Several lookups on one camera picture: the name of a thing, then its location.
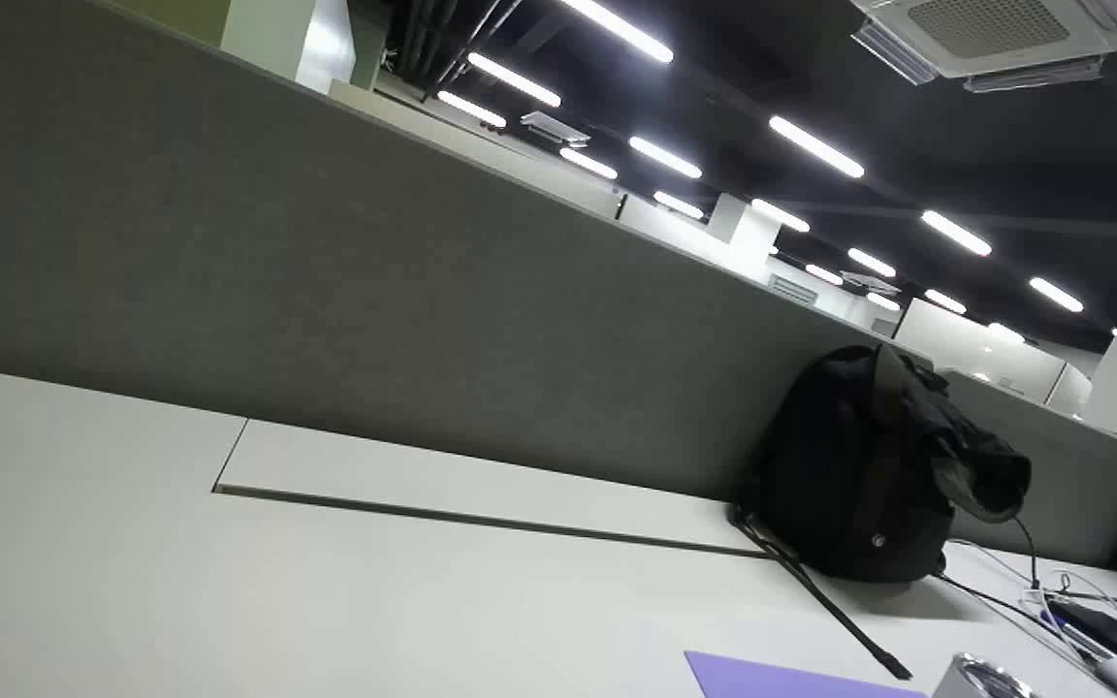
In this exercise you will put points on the silver tumbler with lid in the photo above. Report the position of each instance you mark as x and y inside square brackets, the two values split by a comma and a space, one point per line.
[980, 679]

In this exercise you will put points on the grey desk partition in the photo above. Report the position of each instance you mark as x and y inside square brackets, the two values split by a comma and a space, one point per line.
[326, 291]

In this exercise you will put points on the black backpack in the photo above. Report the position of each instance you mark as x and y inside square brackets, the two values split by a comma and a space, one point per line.
[849, 465]

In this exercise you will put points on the purple sheet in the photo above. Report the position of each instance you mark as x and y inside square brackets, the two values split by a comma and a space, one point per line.
[762, 679]

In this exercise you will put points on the ceiling air conditioner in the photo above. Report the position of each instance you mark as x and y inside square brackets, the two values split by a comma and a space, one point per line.
[1005, 34]

